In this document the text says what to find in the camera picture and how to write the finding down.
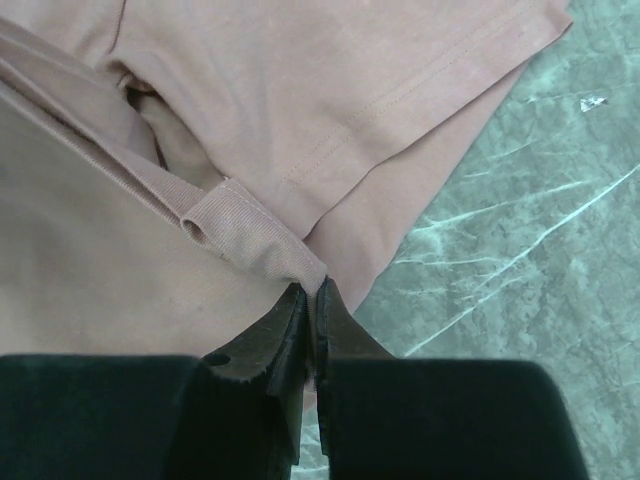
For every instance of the pink t-shirt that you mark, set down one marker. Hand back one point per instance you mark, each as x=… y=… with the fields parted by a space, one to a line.
x=168 y=168

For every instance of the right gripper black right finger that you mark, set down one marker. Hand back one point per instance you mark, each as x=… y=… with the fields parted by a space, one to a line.
x=381 y=417

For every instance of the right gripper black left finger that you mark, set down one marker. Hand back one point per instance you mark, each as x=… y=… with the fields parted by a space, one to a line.
x=232 y=414

